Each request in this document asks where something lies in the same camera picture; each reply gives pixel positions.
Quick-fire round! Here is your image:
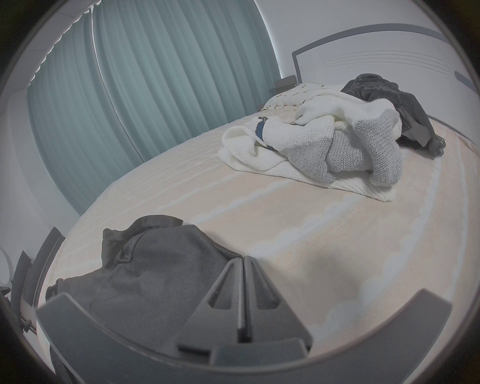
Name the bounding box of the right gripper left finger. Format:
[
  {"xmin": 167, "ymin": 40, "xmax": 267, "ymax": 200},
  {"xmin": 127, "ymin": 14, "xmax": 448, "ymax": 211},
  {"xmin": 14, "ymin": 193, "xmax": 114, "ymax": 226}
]
[{"xmin": 175, "ymin": 256, "xmax": 245, "ymax": 356}]

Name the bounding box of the white printed pillow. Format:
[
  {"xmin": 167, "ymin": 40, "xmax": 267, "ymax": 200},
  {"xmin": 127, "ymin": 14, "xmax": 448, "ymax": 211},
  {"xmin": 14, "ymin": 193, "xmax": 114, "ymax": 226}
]
[{"xmin": 262, "ymin": 83, "xmax": 324, "ymax": 112}]

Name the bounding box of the blue-green curtain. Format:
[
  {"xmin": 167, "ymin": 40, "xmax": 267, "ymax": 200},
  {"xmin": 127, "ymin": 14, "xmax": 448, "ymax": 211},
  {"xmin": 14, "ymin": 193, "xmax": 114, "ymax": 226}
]
[
  {"xmin": 92, "ymin": 0, "xmax": 280, "ymax": 164},
  {"xmin": 26, "ymin": 11, "xmax": 145, "ymax": 216}
]

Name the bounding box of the grey bedside table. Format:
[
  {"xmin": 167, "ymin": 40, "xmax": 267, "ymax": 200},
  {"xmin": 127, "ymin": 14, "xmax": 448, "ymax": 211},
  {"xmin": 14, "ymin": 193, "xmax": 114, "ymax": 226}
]
[{"xmin": 274, "ymin": 75, "xmax": 298, "ymax": 93}]

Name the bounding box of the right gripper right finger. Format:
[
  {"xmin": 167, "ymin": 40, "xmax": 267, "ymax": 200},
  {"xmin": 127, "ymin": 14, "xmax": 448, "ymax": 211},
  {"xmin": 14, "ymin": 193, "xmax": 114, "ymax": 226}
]
[{"xmin": 244, "ymin": 256, "xmax": 314, "ymax": 352}]

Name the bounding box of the black lace garment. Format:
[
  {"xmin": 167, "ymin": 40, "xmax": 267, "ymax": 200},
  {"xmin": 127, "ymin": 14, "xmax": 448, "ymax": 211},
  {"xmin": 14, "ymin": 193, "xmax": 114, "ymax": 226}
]
[{"xmin": 340, "ymin": 74, "xmax": 447, "ymax": 158}]

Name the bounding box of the white grey knit sweater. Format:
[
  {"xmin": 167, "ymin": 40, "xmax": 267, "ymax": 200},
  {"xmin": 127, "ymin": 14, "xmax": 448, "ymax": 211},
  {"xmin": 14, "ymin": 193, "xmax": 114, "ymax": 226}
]
[{"xmin": 218, "ymin": 84, "xmax": 404, "ymax": 202}]

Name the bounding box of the black T-shirt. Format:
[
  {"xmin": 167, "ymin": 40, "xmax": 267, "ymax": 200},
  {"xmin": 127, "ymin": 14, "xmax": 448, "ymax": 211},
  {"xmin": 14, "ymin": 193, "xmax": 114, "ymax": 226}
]
[{"xmin": 45, "ymin": 214, "xmax": 244, "ymax": 338}]

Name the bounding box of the bed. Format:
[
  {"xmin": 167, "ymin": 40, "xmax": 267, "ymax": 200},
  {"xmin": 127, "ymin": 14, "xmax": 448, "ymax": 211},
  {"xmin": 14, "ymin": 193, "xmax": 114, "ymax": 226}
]
[{"xmin": 35, "ymin": 24, "xmax": 476, "ymax": 362}]

